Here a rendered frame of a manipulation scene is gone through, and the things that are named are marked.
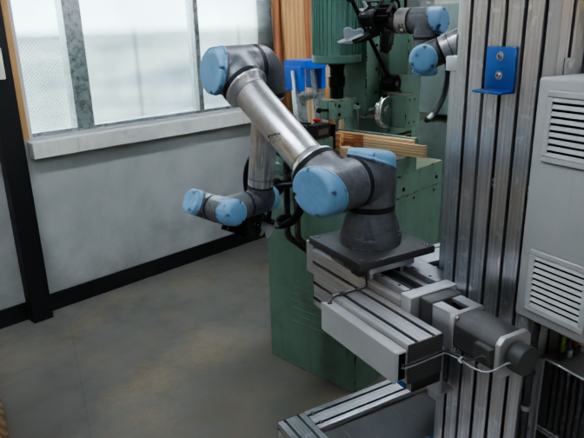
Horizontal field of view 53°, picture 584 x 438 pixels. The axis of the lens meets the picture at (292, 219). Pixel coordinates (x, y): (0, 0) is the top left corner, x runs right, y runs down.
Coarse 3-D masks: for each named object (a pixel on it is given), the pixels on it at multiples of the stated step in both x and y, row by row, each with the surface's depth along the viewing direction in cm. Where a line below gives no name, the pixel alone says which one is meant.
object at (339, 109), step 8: (344, 96) 219; (352, 96) 218; (328, 104) 210; (336, 104) 209; (344, 104) 212; (352, 104) 215; (328, 112) 211; (336, 112) 210; (344, 112) 213; (352, 112) 216; (336, 120) 215
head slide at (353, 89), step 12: (372, 0) 206; (372, 60) 213; (348, 72) 217; (360, 72) 214; (372, 72) 215; (348, 84) 219; (360, 84) 215; (372, 84) 216; (360, 96) 217; (372, 96) 218
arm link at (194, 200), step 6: (192, 192) 167; (198, 192) 166; (204, 192) 169; (186, 198) 168; (192, 198) 166; (198, 198) 165; (204, 198) 166; (186, 204) 168; (192, 204) 166; (198, 204) 165; (186, 210) 167; (192, 210) 166; (198, 210) 166; (198, 216) 170; (204, 216) 167
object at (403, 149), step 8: (368, 144) 208; (376, 144) 205; (384, 144) 203; (392, 144) 201; (400, 144) 199; (408, 144) 196; (416, 144) 196; (400, 152) 200; (408, 152) 197; (416, 152) 195; (424, 152) 194
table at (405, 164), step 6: (336, 150) 209; (276, 156) 218; (402, 156) 197; (408, 156) 198; (276, 162) 219; (396, 162) 193; (402, 162) 196; (408, 162) 199; (414, 162) 201; (276, 168) 206; (402, 168) 197; (408, 168) 199; (414, 168) 202; (396, 174) 194; (402, 174) 197
